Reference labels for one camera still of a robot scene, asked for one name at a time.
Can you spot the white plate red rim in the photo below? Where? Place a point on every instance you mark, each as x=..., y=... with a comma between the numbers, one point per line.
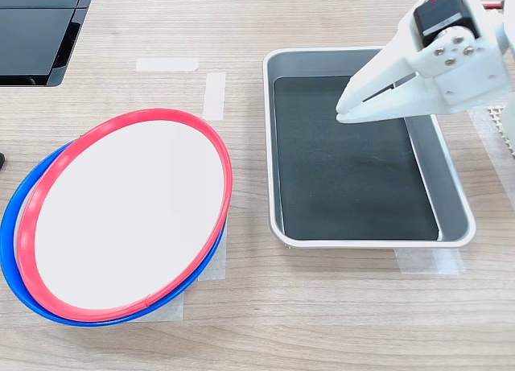
x=128, y=214

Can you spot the steel tray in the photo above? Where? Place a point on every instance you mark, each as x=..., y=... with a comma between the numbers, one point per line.
x=446, y=178

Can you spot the white plate blue rim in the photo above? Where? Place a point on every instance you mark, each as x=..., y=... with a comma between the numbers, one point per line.
x=8, y=246

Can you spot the black flat device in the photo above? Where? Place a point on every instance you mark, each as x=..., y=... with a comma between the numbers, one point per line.
x=32, y=37

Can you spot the small black object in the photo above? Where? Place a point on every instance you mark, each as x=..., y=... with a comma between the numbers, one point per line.
x=2, y=162

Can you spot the translucent tape strip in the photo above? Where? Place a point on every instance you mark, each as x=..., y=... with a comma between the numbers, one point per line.
x=171, y=308
x=214, y=97
x=216, y=262
x=430, y=261
x=167, y=64

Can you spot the pale perforated base plate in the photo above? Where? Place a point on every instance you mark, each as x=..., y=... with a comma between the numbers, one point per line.
x=495, y=117

